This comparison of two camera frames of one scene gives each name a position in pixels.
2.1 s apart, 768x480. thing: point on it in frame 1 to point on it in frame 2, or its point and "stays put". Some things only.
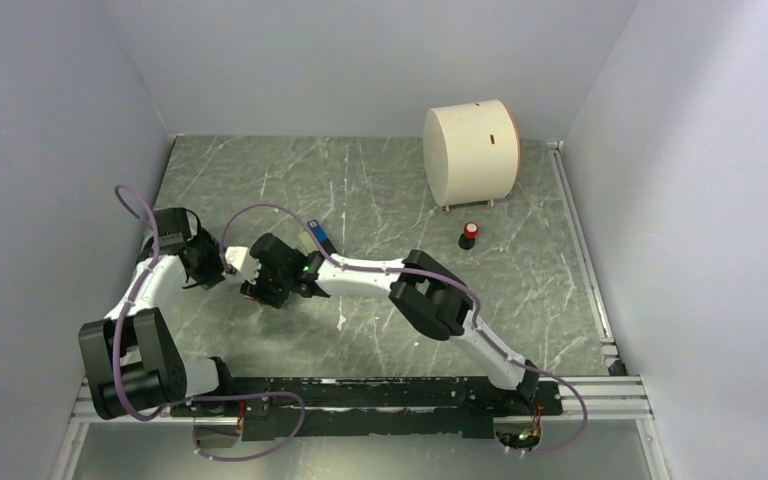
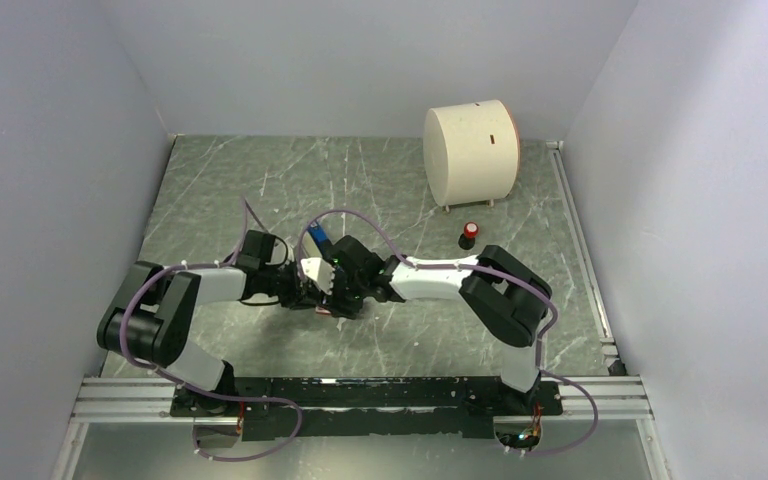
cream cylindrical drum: [471, 152] stays put
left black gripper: [211, 275] to [298, 297]
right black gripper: [257, 291] to [336, 306]
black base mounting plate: [295, 408] stays put
